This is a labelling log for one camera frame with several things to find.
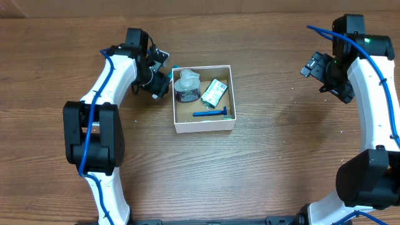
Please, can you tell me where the green toothpaste tube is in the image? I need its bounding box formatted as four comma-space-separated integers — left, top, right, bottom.
168, 65, 180, 79

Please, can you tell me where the clear pump soap bottle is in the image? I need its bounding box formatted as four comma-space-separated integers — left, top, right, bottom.
174, 69, 201, 103

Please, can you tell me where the blue disposable razor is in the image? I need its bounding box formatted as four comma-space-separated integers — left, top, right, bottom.
192, 106, 228, 119

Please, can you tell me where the green white soap bar packet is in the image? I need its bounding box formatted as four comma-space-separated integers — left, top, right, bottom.
201, 79, 228, 108

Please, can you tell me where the green white toothbrush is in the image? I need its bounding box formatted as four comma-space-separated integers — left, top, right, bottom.
222, 115, 234, 120

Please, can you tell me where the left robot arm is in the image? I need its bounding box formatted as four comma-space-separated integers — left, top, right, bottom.
62, 28, 171, 224

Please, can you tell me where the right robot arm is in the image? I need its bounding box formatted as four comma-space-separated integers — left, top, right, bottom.
293, 14, 399, 224

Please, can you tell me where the white open cardboard box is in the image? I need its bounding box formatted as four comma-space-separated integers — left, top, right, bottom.
172, 65, 236, 133

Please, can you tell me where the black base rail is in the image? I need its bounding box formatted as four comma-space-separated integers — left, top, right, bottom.
127, 213, 309, 225

